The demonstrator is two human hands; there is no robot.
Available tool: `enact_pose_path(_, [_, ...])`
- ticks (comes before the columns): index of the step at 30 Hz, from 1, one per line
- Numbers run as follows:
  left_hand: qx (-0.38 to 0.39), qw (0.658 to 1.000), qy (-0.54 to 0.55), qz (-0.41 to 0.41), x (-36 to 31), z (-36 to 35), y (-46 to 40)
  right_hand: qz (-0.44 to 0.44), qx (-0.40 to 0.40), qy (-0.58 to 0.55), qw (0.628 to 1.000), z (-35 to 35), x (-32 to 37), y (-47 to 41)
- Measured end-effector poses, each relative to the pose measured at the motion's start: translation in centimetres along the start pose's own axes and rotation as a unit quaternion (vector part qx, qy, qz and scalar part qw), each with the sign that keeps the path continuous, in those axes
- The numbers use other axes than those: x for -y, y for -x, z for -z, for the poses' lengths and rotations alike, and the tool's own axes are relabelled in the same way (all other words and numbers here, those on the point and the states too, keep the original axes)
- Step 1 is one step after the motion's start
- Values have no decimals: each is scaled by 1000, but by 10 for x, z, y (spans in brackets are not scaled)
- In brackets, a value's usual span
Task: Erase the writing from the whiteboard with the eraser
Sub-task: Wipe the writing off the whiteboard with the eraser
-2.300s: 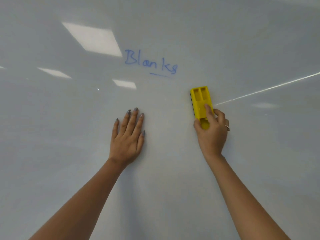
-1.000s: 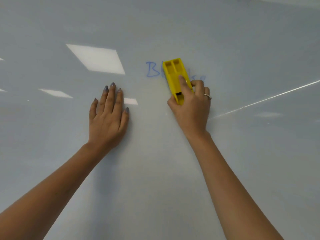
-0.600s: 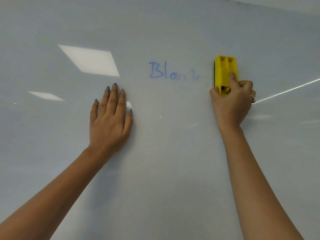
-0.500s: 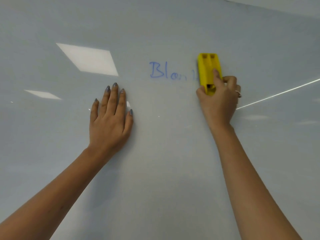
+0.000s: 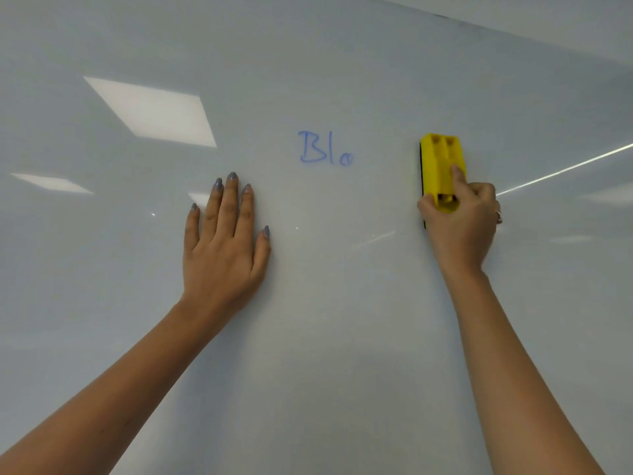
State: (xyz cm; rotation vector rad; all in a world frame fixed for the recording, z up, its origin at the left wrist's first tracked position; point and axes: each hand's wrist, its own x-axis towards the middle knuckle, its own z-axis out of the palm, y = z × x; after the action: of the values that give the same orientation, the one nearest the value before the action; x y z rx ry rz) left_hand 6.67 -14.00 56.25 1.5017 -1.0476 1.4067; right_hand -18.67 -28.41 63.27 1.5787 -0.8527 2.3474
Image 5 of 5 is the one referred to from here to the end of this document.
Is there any yellow whiteboard eraser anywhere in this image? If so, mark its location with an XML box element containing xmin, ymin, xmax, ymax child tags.
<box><xmin>419</xmin><ymin>133</ymin><xmax>467</xmax><ymax>230</ymax></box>

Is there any person's right hand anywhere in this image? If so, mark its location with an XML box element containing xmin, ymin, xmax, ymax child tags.
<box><xmin>417</xmin><ymin>164</ymin><xmax>503</xmax><ymax>288</ymax></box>

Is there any person's left forearm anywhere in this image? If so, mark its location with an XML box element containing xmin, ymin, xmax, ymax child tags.
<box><xmin>0</xmin><ymin>301</ymin><xmax>224</xmax><ymax>475</ymax></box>

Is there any person's right forearm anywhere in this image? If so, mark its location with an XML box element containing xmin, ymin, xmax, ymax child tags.
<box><xmin>444</xmin><ymin>274</ymin><xmax>607</xmax><ymax>475</ymax></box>

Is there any person's left hand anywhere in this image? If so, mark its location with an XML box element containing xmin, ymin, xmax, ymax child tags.
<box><xmin>179</xmin><ymin>172</ymin><xmax>272</xmax><ymax>328</ymax></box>

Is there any white whiteboard with blue writing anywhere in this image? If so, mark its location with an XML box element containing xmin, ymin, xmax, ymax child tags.
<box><xmin>0</xmin><ymin>0</ymin><xmax>633</xmax><ymax>475</ymax></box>

